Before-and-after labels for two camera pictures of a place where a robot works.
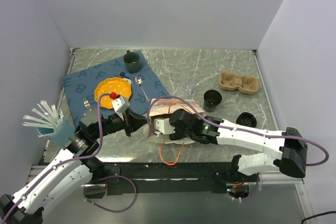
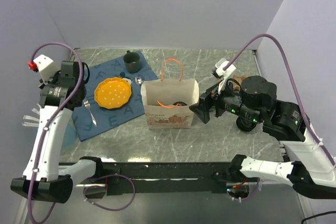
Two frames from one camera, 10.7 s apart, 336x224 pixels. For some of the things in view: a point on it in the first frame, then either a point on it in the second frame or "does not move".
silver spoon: [139, 82] does not move
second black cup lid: [247, 119] does not move
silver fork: [86, 103] does not move
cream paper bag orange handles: [163, 108] → [167, 102]
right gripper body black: [179, 134] → [226, 99]
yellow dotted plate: [116, 84] does not move
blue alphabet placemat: [79, 88] does not move
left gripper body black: [114, 123] → [54, 78]
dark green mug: [132, 61] does not move
